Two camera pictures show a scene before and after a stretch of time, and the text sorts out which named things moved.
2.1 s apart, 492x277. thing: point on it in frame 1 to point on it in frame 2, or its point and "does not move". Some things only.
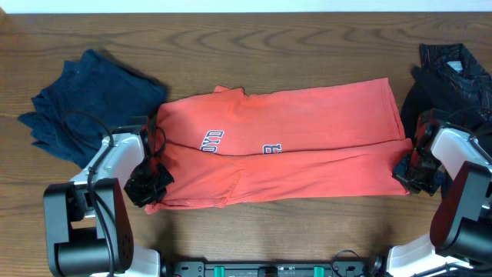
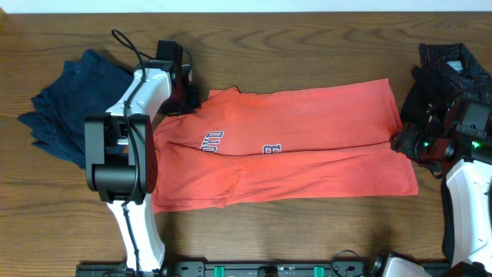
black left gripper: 144,196 to 195,105
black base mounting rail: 337,267 does not move
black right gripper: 429,188 to 407,136
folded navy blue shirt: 95,96 does not move
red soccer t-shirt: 327,138 does not move
